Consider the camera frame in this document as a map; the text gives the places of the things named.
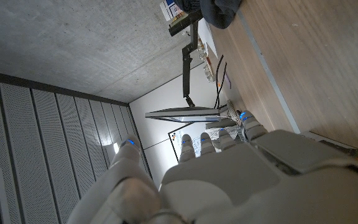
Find black cable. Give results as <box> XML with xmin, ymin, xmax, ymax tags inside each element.
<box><xmin>216</xmin><ymin>62</ymin><xmax>228</xmax><ymax>109</ymax></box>
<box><xmin>213</xmin><ymin>54</ymin><xmax>225</xmax><ymax>109</ymax></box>

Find white paper sheet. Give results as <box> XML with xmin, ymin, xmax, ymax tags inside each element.
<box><xmin>196</xmin><ymin>17</ymin><xmax>219</xmax><ymax>59</ymax></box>

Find whiteboard with black frame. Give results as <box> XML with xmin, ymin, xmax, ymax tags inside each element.
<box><xmin>167</xmin><ymin>122</ymin><xmax>213</xmax><ymax>163</ymax></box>

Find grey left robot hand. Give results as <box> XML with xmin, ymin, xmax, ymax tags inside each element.
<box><xmin>67</xmin><ymin>110</ymin><xmax>358</xmax><ymax>224</ymax></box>

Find colourful printed box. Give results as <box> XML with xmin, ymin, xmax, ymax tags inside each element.
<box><xmin>159</xmin><ymin>0</ymin><xmax>188</xmax><ymax>22</ymax></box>

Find black computer monitor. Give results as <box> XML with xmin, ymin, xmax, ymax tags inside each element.
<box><xmin>144</xmin><ymin>105</ymin><xmax>229</xmax><ymax>123</ymax></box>

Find dark navy shorts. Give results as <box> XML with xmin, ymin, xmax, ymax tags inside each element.
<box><xmin>172</xmin><ymin>0</ymin><xmax>244</xmax><ymax>30</ymax></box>

